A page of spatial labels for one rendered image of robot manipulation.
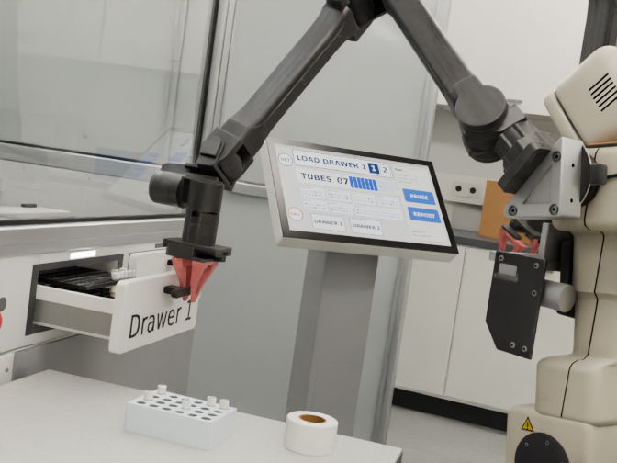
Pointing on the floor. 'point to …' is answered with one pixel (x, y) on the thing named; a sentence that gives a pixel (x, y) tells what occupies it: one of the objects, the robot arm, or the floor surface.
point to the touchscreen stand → (331, 335)
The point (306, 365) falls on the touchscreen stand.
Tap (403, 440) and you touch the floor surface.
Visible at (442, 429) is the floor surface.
